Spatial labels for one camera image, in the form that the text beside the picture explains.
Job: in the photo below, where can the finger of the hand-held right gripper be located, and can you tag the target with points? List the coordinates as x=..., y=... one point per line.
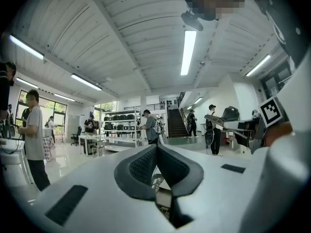
x=239, y=135
x=228, y=125

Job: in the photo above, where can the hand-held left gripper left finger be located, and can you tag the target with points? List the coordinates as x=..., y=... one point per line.
x=136, y=176

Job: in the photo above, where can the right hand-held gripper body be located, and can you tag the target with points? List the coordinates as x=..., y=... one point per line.
x=271, y=111

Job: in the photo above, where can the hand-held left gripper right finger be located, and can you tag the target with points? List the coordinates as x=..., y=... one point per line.
x=182, y=176

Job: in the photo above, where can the person's right forearm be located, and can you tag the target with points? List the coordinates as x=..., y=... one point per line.
x=278, y=133

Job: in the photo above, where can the dark double door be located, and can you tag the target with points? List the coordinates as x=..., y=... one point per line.
x=275, y=81

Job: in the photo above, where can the long ceiling light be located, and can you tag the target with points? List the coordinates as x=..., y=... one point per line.
x=188, y=52
x=86, y=81
x=26, y=47
x=64, y=97
x=198, y=100
x=258, y=65
x=27, y=83

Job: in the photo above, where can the white shelving rack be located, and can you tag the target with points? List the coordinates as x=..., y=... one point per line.
x=124, y=130

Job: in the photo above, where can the dark staircase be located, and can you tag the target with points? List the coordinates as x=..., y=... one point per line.
x=176, y=122

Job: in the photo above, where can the white desk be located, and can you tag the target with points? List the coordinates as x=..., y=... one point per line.
x=91, y=142

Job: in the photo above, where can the black office chair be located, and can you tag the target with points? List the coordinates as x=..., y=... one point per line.
x=76, y=136

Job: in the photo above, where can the person's black jacket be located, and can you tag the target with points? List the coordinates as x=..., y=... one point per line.
x=289, y=33

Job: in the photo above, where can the large window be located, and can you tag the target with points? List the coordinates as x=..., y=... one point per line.
x=51, y=110

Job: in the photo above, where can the person's face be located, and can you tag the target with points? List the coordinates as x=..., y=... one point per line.
x=218, y=1

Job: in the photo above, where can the white table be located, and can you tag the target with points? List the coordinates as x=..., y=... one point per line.
x=13, y=152

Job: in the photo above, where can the black head-worn camera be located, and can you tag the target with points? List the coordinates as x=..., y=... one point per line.
x=192, y=21

